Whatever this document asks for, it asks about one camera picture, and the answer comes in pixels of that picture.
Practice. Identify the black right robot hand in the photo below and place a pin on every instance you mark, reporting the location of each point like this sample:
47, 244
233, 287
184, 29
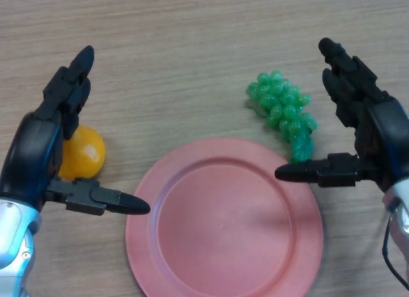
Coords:
386, 134

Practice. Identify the green grapes bunch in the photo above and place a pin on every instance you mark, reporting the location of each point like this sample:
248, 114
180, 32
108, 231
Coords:
281, 102

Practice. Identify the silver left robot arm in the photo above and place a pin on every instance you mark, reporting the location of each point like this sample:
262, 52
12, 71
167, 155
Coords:
12, 233

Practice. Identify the pink round plate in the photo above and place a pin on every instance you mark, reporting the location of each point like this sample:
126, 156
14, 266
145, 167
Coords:
223, 230

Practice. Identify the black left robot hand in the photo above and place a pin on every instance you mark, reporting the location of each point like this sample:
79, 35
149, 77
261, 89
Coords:
32, 156

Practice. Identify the orange yellow pear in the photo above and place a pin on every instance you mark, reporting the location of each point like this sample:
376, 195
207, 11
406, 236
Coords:
83, 156

